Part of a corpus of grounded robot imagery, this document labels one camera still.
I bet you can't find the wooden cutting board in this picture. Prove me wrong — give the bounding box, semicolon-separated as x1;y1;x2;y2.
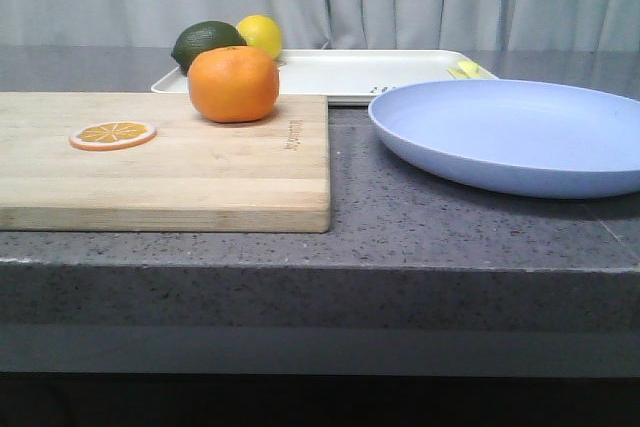
1;92;330;232

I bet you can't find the dark green lime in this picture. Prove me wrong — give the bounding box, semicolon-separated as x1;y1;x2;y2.
171;20;246;76

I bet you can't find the orange mandarin fruit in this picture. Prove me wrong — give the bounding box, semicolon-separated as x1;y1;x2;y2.
187;46;280;123

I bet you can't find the orange slice toy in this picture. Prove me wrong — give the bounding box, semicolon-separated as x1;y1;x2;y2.
69;121;157;151

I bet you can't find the light blue plate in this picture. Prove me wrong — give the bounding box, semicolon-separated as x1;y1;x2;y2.
368;80;639;199

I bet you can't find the yellow-green banana peel piece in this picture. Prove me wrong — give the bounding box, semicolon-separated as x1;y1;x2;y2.
447;60;496;80

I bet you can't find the white rectangular tray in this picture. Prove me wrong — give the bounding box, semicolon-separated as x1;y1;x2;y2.
150;49;500;107

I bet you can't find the yellow lemon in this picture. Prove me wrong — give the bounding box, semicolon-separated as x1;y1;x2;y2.
236;15;283;59

